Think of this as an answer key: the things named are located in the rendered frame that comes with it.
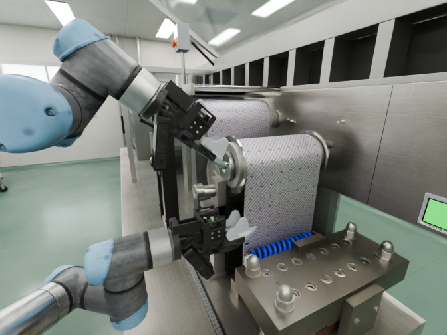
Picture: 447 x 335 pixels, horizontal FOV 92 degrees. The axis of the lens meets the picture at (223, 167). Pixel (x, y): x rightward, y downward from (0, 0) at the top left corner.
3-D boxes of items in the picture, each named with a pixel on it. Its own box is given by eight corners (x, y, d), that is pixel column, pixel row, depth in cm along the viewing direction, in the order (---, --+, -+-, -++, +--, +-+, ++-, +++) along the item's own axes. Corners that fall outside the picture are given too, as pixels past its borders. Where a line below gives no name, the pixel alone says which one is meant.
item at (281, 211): (242, 254, 56) (244, 189, 51) (309, 232, 65) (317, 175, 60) (243, 255, 56) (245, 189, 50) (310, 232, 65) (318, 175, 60)
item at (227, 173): (215, 155, 57) (226, 147, 50) (222, 154, 58) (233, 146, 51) (221, 183, 56) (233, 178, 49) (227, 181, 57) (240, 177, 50)
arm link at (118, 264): (94, 271, 44) (86, 236, 42) (149, 256, 49) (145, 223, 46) (89, 302, 38) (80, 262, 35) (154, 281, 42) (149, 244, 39)
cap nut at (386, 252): (372, 253, 55) (376, 238, 53) (381, 249, 56) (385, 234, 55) (388, 263, 52) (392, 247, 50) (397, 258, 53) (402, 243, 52)
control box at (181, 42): (171, 52, 94) (169, 26, 91) (185, 53, 97) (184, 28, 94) (174, 48, 88) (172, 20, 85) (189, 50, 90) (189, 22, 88)
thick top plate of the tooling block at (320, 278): (235, 287, 52) (235, 267, 50) (346, 243, 68) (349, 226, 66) (277, 355, 38) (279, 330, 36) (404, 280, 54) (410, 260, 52)
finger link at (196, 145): (219, 157, 44) (185, 131, 40) (215, 163, 44) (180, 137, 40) (211, 153, 49) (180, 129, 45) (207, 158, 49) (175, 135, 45)
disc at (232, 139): (219, 183, 62) (219, 131, 58) (221, 182, 63) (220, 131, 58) (245, 203, 50) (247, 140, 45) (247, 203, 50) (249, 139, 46)
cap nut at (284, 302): (270, 300, 42) (272, 282, 41) (285, 294, 43) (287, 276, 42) (283, 317, 39) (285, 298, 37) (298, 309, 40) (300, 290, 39)
